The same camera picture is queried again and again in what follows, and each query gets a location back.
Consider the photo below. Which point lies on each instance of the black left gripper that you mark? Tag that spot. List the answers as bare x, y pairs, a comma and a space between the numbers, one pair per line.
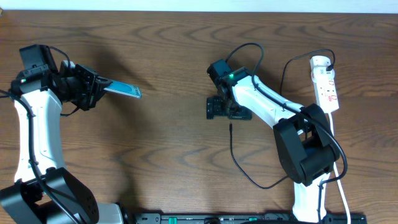
87, 87

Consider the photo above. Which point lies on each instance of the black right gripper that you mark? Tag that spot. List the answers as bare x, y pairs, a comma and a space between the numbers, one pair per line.
212, 109

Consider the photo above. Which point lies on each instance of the blue Galaxy smartphone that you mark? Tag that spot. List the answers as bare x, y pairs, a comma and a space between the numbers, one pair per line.
124, 89

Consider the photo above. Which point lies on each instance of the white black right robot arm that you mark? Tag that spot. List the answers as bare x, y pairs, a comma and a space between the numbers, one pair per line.
305, 145

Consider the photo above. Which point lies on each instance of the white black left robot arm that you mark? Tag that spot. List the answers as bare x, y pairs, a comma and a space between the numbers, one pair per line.
44, 191

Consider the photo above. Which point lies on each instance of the white charger adapter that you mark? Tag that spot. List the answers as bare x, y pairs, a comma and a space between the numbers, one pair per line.
319, 74

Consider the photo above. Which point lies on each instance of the white power strip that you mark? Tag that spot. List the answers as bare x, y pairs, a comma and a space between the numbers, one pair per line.
325, 92

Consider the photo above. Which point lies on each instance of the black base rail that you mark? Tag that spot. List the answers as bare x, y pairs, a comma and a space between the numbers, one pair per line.
156, 218

